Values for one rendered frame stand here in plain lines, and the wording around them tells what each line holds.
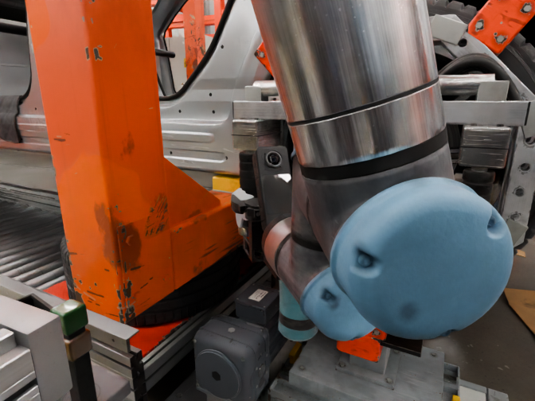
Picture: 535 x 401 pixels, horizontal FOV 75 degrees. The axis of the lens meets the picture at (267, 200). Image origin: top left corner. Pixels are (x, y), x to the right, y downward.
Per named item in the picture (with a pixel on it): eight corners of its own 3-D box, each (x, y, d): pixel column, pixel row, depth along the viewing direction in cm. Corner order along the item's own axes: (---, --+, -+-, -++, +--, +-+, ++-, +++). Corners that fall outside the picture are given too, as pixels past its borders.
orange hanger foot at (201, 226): (271, 227, 132) (271, 134, 122) (176, 292, 87) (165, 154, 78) (234, 220, 139) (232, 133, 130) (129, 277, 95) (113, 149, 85)
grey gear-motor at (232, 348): (308, 360, 125) (311, 273, 116) (248, 465, 89) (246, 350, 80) (263, 345, 133) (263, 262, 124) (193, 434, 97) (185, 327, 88)
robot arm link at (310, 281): (403, 255, 29) (393, 340, 32) (339, 216, 39) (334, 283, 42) (318, 268, 27) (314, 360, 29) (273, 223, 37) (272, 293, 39)
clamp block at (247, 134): (281, 145, 65) (282, 116, 63) (257, 151, 57) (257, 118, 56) (257, 144, 67) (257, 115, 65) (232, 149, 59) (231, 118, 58)
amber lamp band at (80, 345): (94, 349, 60) (91, 328, 59) (72, 364, 56) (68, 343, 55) (79, 341, 62) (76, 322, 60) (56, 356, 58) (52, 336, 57)
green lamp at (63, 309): (90, 324, 58) (87, 303, 57) (67, 337, 55) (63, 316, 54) (75, 317, 60) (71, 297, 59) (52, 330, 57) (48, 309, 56)
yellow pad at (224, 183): (265, 186, 126) (265, 173, 125) (245, 196, 114) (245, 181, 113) (232, 182, 132) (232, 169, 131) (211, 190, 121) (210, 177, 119)
